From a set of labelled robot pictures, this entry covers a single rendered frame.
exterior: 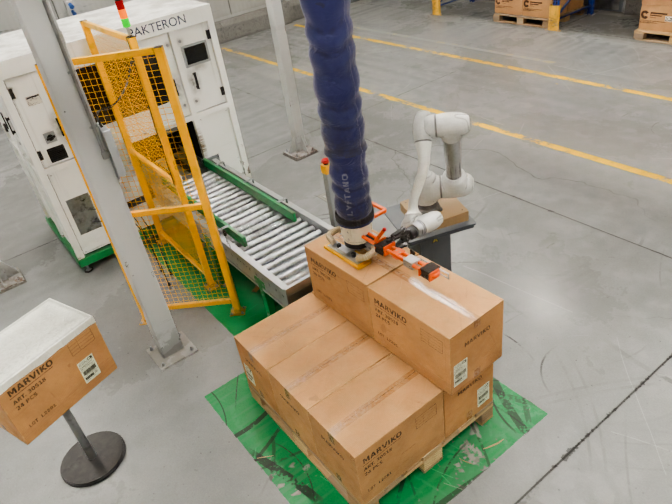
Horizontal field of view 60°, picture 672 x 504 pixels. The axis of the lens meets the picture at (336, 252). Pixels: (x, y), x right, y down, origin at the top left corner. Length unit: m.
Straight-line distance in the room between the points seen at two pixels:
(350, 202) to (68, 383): 1.81
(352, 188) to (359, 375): 1.02
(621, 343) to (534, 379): 0.68
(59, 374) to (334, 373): 1.46
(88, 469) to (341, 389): 1.71
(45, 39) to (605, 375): 3.78
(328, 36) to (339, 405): 1.83
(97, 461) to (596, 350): 3.26
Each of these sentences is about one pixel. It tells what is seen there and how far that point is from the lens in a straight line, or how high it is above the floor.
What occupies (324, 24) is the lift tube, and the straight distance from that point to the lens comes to 2.85.
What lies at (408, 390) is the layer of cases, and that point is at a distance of 3.16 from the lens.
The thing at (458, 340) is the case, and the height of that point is 0.90.
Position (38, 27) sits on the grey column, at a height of 2.37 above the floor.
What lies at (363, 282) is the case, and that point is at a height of 0.95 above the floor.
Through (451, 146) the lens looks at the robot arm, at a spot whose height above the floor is 1.39.
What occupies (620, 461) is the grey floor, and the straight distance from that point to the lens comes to 3.69.
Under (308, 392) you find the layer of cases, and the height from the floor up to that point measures 0.54.
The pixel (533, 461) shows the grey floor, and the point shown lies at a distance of 3.59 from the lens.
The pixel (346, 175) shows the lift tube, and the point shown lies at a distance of 3.13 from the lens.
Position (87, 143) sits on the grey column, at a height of 1.72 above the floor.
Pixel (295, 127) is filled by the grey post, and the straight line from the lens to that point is 6.95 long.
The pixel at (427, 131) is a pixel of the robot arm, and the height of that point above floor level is 1.53.
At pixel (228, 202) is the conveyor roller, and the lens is 5.15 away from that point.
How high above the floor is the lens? 2.90
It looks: 34 degrees down
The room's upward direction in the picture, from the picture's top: 9 degrees counter-clockwise
